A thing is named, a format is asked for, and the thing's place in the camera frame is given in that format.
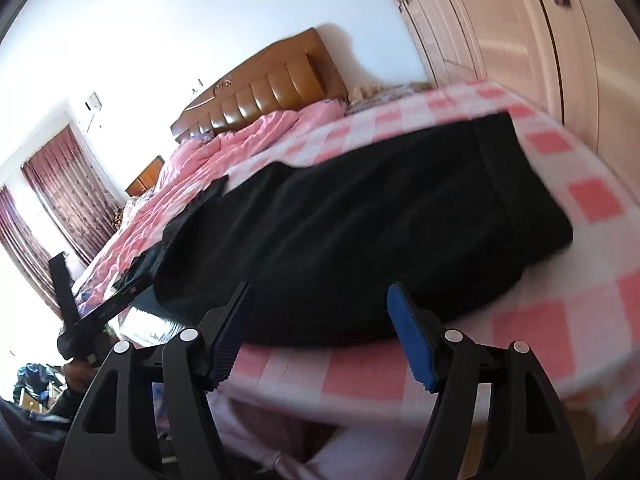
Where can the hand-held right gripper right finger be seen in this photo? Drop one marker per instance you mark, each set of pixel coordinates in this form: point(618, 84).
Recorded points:
point(412, 340)

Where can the purple floral pillow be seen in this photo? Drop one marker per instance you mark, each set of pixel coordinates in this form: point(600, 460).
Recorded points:
point(202, 137)

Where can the pink quilt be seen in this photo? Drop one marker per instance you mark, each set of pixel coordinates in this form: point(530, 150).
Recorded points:
point(240, 150)

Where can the wooden nightstand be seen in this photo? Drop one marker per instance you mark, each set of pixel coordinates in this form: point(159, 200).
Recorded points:
point(146, 176)

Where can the white air conditioner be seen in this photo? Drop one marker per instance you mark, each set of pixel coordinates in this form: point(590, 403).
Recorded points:
point(93, 101)

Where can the white wardrobe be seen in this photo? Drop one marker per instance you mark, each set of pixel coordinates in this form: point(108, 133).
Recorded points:
point(500, 40)

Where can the small wall fixture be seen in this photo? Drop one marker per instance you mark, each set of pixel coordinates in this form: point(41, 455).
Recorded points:
point(197, 85)

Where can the brown padded headboard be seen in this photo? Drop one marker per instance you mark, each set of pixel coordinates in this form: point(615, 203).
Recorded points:
point(280, 85)

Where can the person's pink trousered leg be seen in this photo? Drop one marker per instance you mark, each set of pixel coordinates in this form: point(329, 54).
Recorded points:
point(320, 445)

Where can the blue cloth pile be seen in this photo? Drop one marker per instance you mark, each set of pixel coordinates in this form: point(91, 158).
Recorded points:
point(32, 377)

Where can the person's left hand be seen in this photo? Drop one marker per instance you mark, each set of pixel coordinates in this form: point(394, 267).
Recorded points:
point(77, 375)

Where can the purple blanket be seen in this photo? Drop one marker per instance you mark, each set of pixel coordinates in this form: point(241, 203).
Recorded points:
point(90, 296)

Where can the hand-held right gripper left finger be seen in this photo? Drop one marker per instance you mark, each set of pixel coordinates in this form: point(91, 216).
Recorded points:
point(227, 345)

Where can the person's dark jacket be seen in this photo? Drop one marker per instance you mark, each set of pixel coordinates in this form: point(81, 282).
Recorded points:
point(30, 440)

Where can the black pants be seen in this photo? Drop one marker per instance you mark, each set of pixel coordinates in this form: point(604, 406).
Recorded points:
point(350, 240)

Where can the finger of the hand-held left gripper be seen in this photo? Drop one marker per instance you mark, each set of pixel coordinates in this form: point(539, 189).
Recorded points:
point(117, 301)
point(64, 285)

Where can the pink checked bed sheet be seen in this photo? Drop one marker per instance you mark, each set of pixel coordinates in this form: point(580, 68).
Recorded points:
point(550, 310)

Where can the dark red curtain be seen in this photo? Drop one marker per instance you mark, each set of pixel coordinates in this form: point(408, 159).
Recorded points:
point(70, 195)
point(25, 250)

